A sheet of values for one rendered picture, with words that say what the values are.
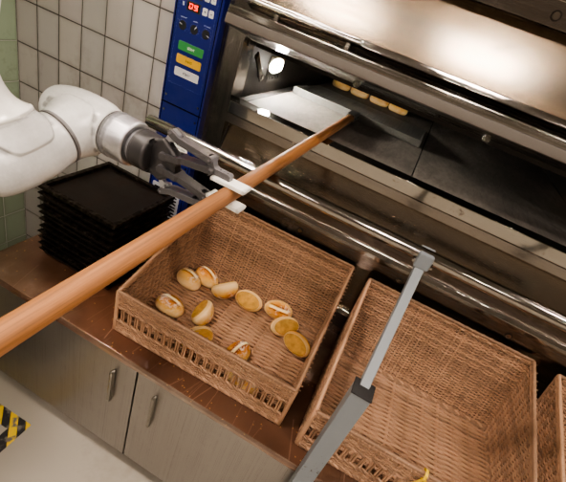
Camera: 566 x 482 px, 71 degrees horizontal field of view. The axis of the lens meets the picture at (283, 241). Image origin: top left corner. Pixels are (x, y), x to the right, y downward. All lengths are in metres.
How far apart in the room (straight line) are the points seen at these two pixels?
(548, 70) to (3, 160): 1.13
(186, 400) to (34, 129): 0.74
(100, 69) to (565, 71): 1.39
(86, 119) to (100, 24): 0.83
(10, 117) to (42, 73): 1.11
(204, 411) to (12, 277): 0.70
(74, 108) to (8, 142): 0.14
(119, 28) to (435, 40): 0.99
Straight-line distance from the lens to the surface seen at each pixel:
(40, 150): 0.77
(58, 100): 0.86
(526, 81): 1.16
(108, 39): 1.60
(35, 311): 0.45
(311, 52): 1.07
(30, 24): 1.86
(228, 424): 1.13
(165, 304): 1.27
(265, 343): 1.31
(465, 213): 1.23
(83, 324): 1.28
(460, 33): 1.17
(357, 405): 0.83
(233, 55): 1.32
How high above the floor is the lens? 1.53
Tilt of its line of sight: 32 degrees down
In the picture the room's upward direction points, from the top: 21 degrees clockwise
